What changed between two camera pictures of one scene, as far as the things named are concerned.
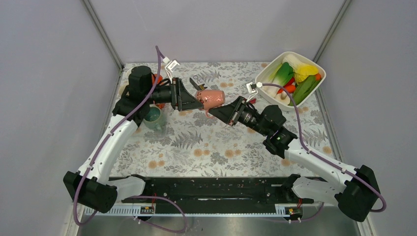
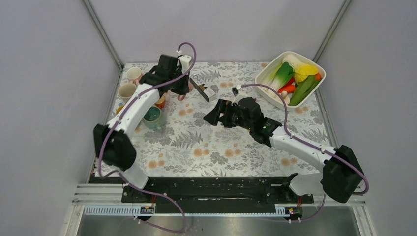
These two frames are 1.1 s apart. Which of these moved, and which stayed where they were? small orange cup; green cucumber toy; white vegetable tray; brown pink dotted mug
Moved: brown pink dotted mug
Stayed: green cucumber toy; small orange cup; white vegetable tray
